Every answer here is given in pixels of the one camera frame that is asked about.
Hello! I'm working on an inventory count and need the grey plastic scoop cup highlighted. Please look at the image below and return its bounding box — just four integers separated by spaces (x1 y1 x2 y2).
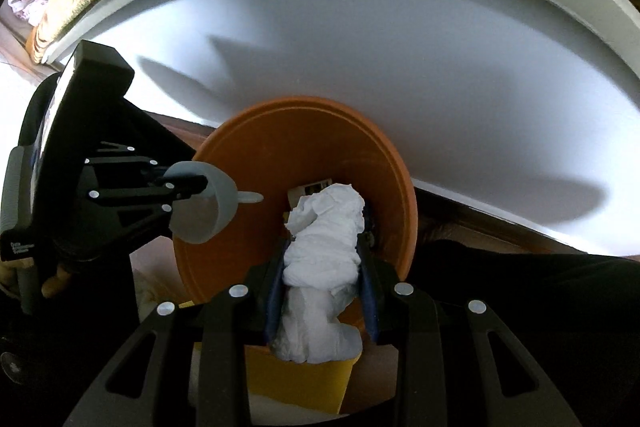
163 161 264 244

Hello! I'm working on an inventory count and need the white tissue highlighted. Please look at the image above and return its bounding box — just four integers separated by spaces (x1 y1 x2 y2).
271 183 364 364

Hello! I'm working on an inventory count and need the orange plastic trash bin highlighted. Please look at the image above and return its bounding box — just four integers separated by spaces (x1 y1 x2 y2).
174 96 418 303

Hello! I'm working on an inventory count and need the person's left hand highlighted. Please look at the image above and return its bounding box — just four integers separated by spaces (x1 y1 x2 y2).
1 258 70 298

